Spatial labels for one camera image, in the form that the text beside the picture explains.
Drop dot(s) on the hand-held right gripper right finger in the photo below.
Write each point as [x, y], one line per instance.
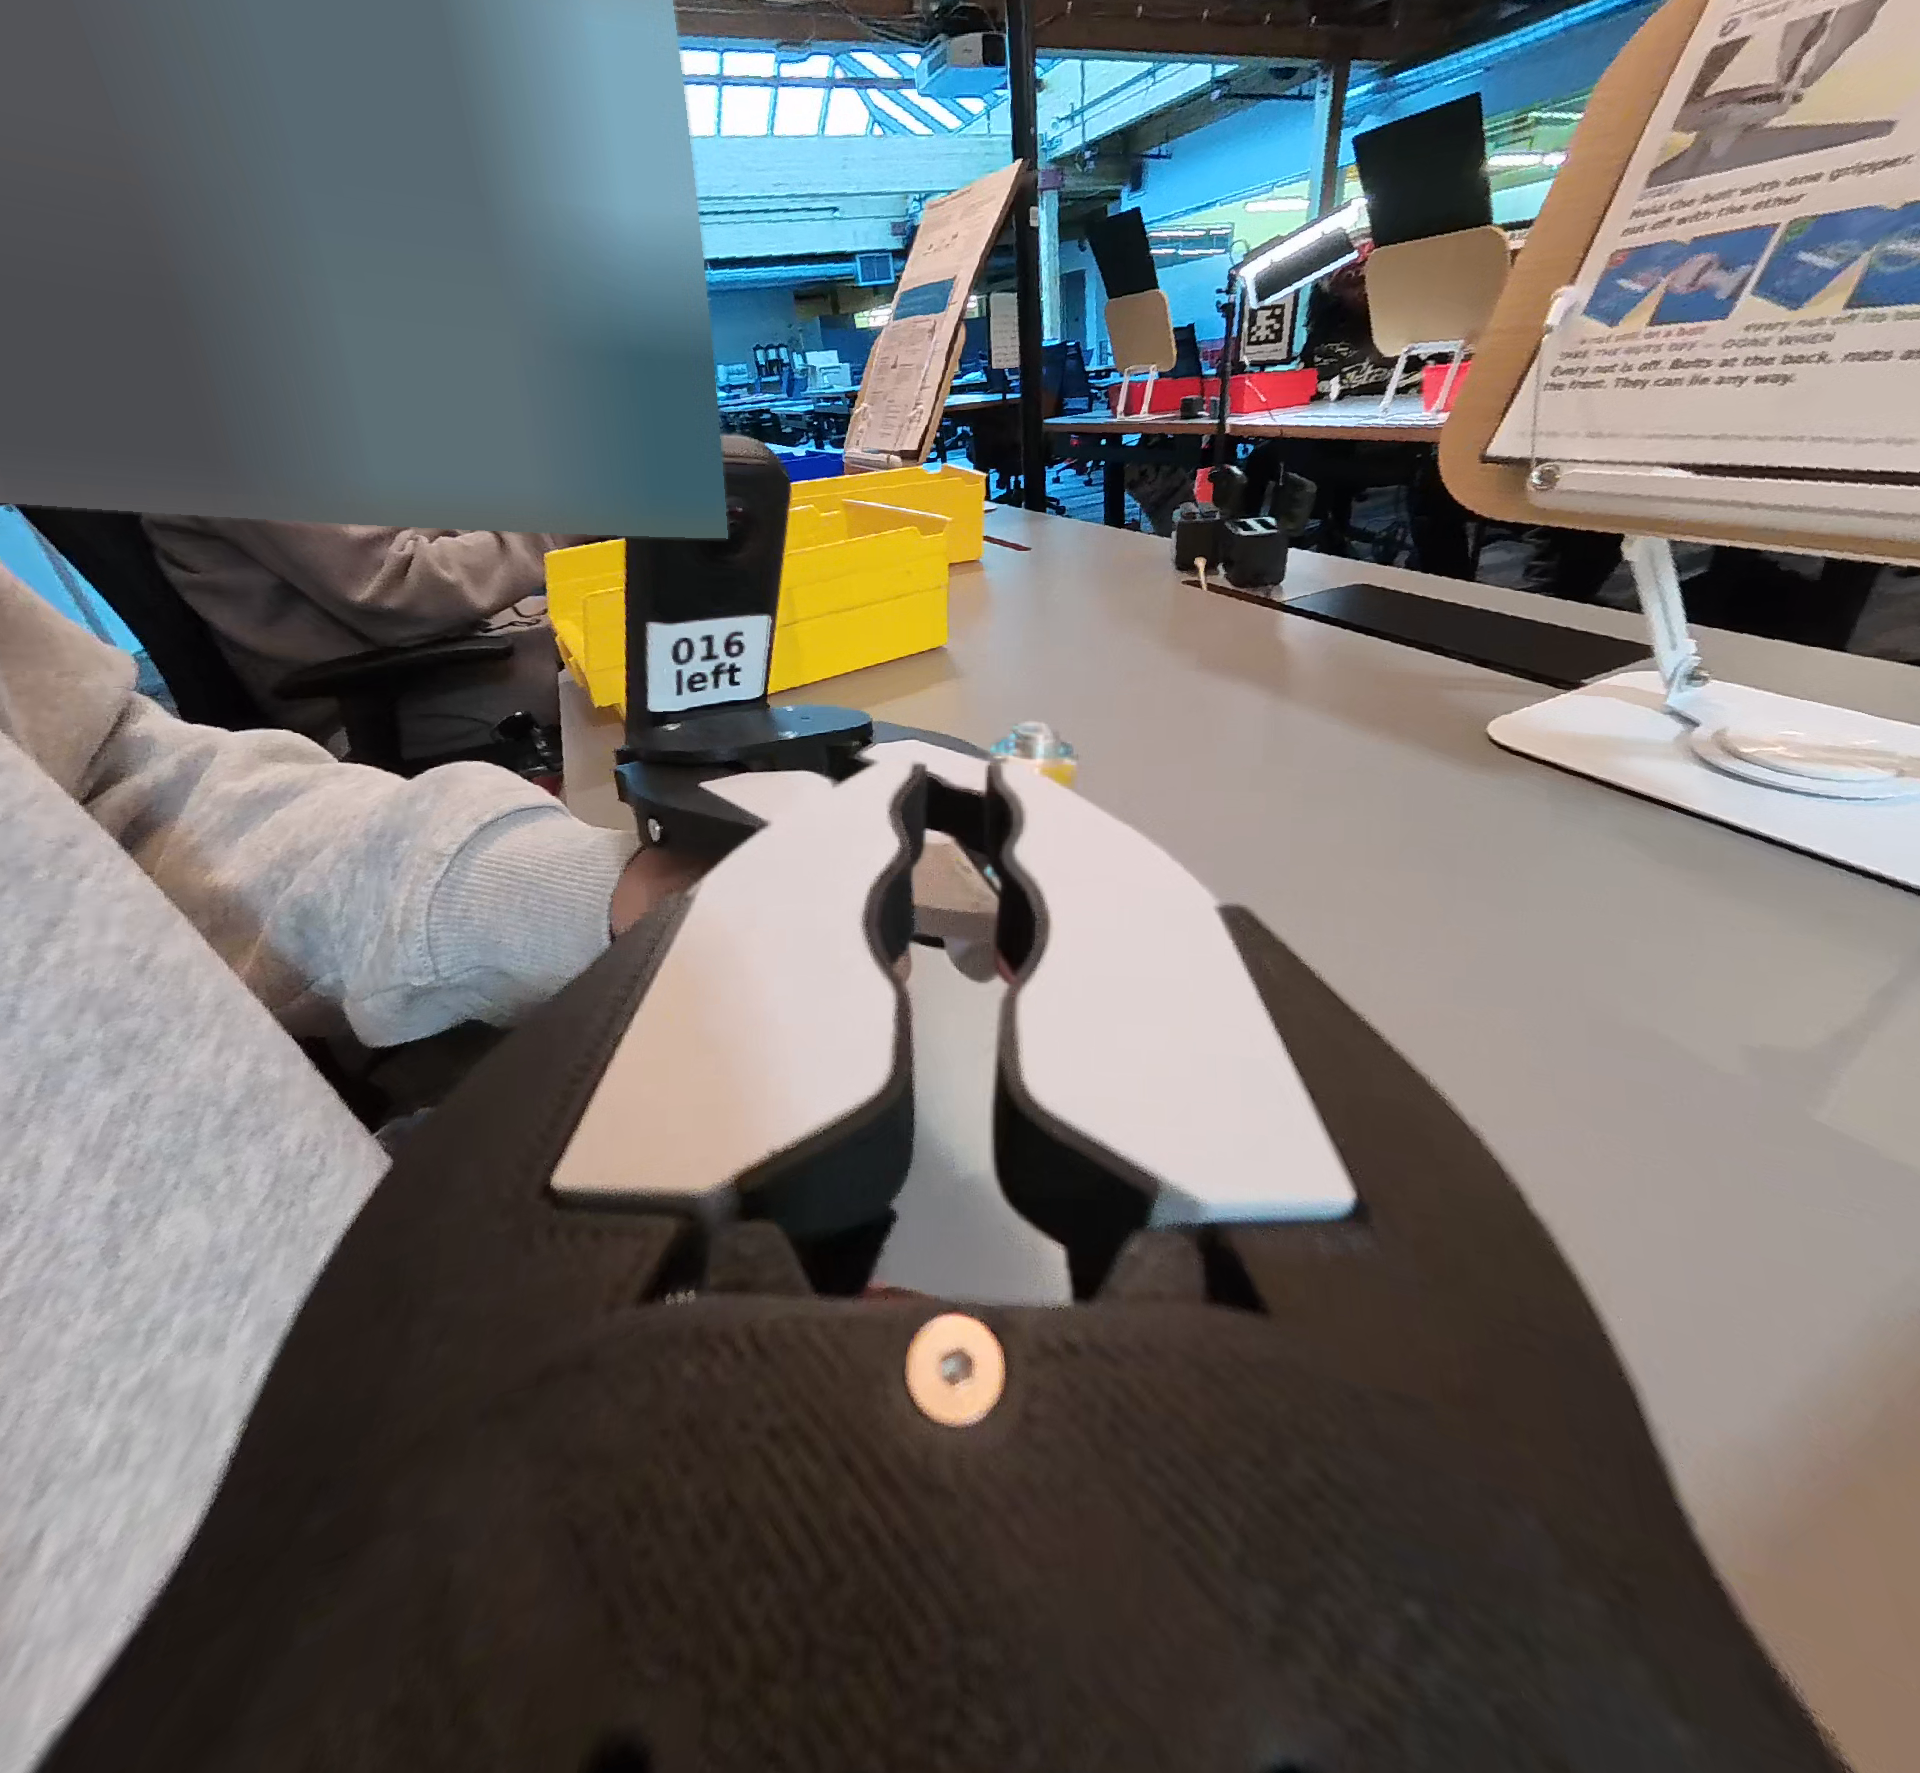
[1170, 1023]

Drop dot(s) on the yellow plastic bin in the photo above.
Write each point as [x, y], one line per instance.
[854, 617]
[916, 499]

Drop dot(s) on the brown cardboard sign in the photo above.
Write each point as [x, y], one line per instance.
[938, 303]

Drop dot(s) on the steel hex bolt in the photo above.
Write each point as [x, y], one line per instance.
[1036, 749]

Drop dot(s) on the black support pole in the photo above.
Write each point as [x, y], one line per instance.
[1024, 228]

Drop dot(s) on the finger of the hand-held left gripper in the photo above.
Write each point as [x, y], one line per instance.
[750, 796]
[948, 918]

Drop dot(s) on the person's left hand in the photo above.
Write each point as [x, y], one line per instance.
[652, 891]

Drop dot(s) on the black-white marker tag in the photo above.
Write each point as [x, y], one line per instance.
[1268, 333]

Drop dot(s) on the red plastic bin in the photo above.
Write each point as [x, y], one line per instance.
[1442, 386]
[1261, 392]

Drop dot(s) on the white ceiling projector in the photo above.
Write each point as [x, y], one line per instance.
[961, 60]

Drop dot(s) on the black desk strip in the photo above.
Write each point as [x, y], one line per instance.
[1440, 633]

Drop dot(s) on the grey desk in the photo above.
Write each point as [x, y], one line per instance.
[1424, 979]

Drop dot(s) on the printed instruction sheet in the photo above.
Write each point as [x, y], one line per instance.
[1770, 228]

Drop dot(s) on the person's left forearm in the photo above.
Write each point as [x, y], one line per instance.
[301, 827]

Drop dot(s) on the black charger dock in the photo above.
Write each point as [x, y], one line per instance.
[1253, 549]
[1195, 539]

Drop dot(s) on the white bar lamp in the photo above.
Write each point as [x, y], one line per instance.
[1297, 258]

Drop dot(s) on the black office chair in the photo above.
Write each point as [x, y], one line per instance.
[404, 671]

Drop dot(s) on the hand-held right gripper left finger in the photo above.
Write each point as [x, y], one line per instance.
[750, 1023]

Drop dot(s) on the background desk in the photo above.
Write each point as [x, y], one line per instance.
[1141, 420]

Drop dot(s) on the person's torso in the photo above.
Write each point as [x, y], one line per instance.
[120, 1280]

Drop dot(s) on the wooden document stand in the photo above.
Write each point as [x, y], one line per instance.
[1621, 752]
[1433, 258]
[1131, 303]

